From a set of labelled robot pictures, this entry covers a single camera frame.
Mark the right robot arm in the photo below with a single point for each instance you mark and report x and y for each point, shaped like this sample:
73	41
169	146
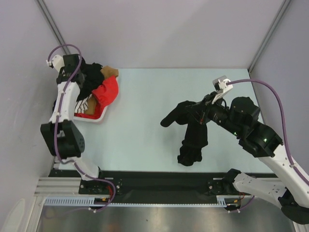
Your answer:
262	142

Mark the white laundry basket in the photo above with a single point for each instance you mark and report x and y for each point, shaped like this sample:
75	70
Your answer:
96	117

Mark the aluminium extrusion rail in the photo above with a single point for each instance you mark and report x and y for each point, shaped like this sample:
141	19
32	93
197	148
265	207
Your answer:
57	186

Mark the right aluminium frame post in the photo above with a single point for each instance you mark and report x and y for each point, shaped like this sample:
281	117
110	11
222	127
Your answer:
270	33

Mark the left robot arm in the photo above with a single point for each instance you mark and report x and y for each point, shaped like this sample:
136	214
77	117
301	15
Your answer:
62	137

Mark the aluminium frame post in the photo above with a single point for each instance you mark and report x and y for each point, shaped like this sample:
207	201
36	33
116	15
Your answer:
50	21
270	33

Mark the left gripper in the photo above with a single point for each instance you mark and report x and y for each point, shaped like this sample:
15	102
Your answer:
85	76

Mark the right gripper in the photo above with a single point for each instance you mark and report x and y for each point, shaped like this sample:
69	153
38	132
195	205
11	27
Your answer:
208	100

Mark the brown garment in basket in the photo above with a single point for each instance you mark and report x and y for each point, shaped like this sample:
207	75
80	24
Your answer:
105	94

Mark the striped black white garment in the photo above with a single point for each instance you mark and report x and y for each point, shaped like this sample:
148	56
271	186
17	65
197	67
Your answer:
82	105

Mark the left aluminium frame post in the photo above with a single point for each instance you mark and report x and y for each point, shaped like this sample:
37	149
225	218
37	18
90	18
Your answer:
50	21

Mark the black tank top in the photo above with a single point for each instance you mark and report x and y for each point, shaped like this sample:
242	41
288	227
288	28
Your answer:
195	137

